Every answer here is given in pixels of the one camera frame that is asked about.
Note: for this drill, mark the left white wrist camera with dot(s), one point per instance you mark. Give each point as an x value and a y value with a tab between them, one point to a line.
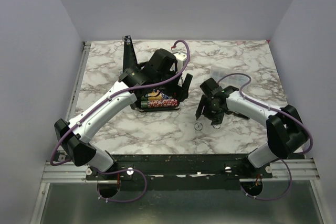
181	60

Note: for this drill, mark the clear plastic organizer box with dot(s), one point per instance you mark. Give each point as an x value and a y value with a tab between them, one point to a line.
237	80

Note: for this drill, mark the black poker chip case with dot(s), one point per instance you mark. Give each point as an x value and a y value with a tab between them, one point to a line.
157	100

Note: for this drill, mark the black pipe tee fitting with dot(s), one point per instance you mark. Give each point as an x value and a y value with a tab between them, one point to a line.
239	115

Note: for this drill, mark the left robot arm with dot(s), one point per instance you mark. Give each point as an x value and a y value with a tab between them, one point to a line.
75	135

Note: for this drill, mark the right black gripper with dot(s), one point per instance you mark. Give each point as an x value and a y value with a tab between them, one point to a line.
205	101

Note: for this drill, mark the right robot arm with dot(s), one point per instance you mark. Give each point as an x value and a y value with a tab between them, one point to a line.
285	131

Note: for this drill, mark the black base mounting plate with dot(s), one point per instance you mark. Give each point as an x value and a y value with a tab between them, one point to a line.
179	172

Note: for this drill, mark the white poker chip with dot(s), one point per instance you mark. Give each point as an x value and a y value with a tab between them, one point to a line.
216	126
198	126

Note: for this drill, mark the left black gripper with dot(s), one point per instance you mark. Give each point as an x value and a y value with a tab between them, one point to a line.
177	89

